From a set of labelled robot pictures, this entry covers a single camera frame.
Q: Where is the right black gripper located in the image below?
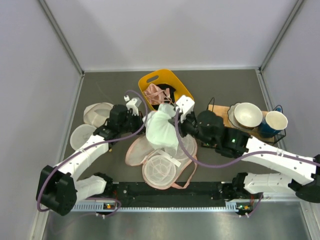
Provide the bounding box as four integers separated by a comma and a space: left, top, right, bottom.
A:
169, 110, 215, 148

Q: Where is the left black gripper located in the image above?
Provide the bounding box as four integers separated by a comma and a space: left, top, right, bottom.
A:
119, 110, 152, 135

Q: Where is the pale mint green bra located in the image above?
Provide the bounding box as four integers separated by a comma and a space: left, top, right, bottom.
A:
142, 103, 181, 167

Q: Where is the floral mesh laundry bag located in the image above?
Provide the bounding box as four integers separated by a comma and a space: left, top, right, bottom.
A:
125, 135, 198, 190

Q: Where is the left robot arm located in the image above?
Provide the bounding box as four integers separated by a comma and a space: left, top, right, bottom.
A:
36, 104, 145, 216

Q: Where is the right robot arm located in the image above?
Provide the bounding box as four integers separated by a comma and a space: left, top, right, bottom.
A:
173, 110, 320, 203

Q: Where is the pink satin bra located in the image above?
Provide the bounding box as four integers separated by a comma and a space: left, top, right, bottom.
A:
143, 83, 174, 105

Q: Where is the white mesh laundry bag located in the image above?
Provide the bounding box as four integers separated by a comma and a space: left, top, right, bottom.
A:
83, 102, 114, 128

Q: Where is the black bra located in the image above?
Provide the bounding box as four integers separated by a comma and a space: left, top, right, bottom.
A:
157, 83, 176, 99

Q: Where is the white scalloped plate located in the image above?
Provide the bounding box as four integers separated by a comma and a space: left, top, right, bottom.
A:
227, 102, 240, 128

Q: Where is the white marble plate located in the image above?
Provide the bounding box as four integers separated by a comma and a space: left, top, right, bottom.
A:
69, 124, 97, 150

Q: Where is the yellow plastic basket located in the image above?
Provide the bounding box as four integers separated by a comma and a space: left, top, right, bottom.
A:
138, 69, 194, 111

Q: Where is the white ceramic bowl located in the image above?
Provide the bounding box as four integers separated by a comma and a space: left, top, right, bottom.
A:
234, 102, 263, 128

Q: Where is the blue paper cup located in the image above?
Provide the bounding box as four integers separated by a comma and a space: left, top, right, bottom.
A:
258, 111, 288, 138

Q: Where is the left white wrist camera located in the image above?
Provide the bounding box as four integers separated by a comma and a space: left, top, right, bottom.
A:
123, 95, 142, 116

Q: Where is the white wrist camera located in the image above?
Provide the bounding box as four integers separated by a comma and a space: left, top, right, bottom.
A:
175, 95, 195, 123
123, 95, 142, 116

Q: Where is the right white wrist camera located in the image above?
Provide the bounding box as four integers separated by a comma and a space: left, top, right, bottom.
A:
175, 95, 195, 123

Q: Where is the wire and wood shelf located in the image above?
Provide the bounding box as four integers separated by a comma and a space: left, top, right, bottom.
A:
201, 97, 287, 149

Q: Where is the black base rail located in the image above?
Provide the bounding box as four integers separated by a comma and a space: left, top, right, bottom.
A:
84, 181, 266, 208

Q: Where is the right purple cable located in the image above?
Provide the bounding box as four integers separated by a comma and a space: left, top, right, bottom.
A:
174, 107, 320, 218

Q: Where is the purple cable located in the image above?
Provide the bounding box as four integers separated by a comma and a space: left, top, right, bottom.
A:
174, 107, 320, 218
36, 89, 149, 218

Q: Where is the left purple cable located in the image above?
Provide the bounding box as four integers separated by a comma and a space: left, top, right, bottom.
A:
36, 89, 149, 218

